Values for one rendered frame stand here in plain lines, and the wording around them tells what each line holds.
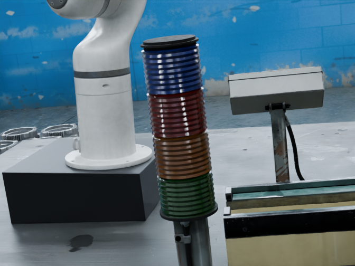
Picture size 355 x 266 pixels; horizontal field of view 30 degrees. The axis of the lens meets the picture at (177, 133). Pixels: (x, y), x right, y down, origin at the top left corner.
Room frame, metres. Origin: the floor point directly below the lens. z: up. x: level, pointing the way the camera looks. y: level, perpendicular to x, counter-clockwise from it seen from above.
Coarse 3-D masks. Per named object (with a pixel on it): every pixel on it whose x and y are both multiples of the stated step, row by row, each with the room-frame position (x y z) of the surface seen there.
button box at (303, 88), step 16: (240, 80) 1.20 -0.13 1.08; (256, 80) 1.19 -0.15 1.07; (272, 80) 1.18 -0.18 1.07; (288, 80) 1.18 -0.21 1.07; (304, 80) 1.17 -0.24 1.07; (320, 80) 1.17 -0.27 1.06; (240, 96) 1.18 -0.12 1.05; (256, 96) 1.17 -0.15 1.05; (272, 96) 1.17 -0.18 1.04; (288, 96) 1.17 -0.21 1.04; (304, 96) 1.17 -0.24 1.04; (320, 96) 1.17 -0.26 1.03; (240, 112) 1.22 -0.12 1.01; (256, 112) 1.22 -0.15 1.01
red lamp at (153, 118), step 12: (156, 96) 0.66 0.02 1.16; (168, 96) 0.65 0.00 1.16; (180, 96) 0.65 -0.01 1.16; (192, 96) 0.66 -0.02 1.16; (156, 108) 0.66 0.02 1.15; (168, 108) 0.65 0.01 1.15; (180, 108) 0.65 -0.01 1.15; (192, 108) 0.66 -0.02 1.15; (204, 108) 0.67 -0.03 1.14; (156, 120) 0.66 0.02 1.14; (168, 120) 0.65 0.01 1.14; (180, 120) 0.65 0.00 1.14; (192, 120) 0.66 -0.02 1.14; (204, 120) 0.67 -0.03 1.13; (156, 132) 0.66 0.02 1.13; (168, 132) 0.65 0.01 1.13; (180, 132) 0.65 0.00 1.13; (192, 132) 0.65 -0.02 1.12
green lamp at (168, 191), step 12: (168, 180) 0.66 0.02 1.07; (180, 180) 0.65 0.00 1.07; (192, 180) 0.65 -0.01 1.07; (204, 180) 0.66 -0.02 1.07; (168, 192) 0.66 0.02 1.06; (180, 192) 0.65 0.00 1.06; (192, 192) 0.65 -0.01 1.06; (204, 192) 0.66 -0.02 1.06; (168, 204) 0.66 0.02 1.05; (180, 204) 0.65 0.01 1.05; (192, 204) 0.65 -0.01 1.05; (204, 204) 0.66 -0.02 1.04; (180, 216) 0.65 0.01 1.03; (192, 216) 0.65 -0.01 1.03
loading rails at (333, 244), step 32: (256, 192) 1.03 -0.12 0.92; (288, 192) 1.01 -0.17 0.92; (320, 192) 0.99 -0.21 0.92; (352, 192) 0.98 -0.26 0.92; (224, 224) 0.90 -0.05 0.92; (256, 224) 0.90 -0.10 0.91; (288, 224) 0.89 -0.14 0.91; (320, 224) 0.89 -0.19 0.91; (352, 224) 0.88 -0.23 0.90; (256, 256) 0.90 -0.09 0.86; (288, 256) 0.89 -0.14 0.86; (320, 256) 0.89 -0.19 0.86; (352, 256) 0.88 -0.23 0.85
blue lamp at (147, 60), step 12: (180, 48) 0.65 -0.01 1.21; (192, 48) 0.66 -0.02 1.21; (144, 60) 0.67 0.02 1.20; (156, 60) 0.66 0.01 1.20; (168, 60) 0.65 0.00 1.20; (180, 60) 0.65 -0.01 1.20; (192, 60) 0.66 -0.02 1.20; (144, 72) 0.67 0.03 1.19; (156, 72) 0.66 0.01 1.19; (168, 72) 0.65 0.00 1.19; (180, 72) 0.65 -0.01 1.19; (192, 72) 0.66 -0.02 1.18; (156, 84) 0.66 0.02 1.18; (168, 84) 0.65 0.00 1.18; (180, 84) 0.65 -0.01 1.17; (192, 84) 0.66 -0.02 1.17
